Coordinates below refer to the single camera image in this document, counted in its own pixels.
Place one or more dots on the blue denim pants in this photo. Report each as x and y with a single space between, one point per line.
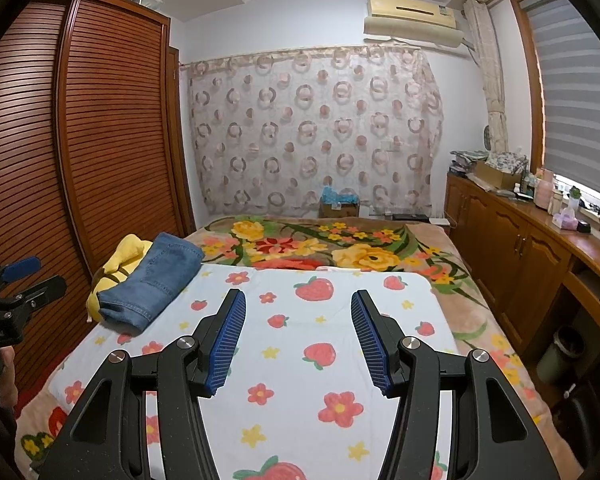
155 275

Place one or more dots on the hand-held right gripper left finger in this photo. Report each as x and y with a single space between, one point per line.
227 340

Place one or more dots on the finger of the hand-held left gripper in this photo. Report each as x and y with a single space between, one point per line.
42 292
22 267

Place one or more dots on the flat black box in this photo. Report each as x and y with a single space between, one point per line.
410 217

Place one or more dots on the open cardboard box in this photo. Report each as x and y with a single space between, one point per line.
497 177

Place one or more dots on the small cardboard box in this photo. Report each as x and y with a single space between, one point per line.
340 211

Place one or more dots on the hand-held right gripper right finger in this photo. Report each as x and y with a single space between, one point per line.
372 340

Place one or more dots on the grey striped window blind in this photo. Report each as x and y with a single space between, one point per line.
580 100

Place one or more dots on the wooden louvred wardrobe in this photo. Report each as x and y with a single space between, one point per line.
105 135

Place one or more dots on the floral patterned cloth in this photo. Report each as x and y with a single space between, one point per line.
507 161

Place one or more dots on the grey oval object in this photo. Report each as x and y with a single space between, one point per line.
486 137

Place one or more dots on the white jar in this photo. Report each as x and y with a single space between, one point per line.
558 203

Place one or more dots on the lilac tissue pack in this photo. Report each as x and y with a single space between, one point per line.
565 219

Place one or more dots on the long wooden cabinet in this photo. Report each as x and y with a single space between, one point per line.
505 250

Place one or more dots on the yellow plush toy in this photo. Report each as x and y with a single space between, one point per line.
125 252

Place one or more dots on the grey waste bin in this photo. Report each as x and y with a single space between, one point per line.
560 355

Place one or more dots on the floral beige blanket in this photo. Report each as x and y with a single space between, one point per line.
305 240

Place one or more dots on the circle patterned sheer curtain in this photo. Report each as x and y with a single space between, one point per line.
320 125

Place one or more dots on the pink bottle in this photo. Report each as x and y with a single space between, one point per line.
544 190

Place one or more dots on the blue plastic bag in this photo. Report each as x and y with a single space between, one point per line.
337 195

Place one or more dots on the cream wall air conditioner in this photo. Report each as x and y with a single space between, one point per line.
410 15

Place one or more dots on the person's left hand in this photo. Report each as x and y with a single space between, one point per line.
7 375

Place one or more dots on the tied beige window curtain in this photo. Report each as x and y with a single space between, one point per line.
490 75

